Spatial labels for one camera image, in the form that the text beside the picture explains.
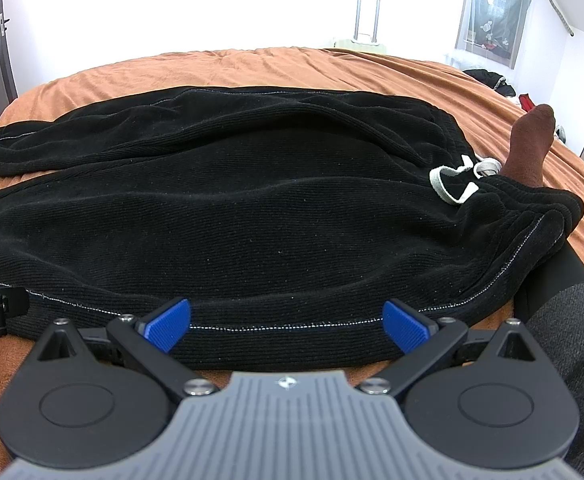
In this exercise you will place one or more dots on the framed wall picture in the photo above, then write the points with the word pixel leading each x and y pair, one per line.
pixel 493 29

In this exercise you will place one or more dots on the cream suitcase with handle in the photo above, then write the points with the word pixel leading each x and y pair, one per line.
pixel 364 33

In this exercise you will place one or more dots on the black corduroy pants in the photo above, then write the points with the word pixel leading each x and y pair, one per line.
pixel 286 218

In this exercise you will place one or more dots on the pile of dark clothes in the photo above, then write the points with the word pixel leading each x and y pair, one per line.
pixel 495 81

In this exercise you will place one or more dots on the foot in brown sock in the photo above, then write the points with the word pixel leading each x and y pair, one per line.
pixel 531 138

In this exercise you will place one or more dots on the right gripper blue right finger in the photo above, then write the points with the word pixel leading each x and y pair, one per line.
pixel 427 345

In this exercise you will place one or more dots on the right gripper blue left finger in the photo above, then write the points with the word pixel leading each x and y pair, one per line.
pixel 145 343

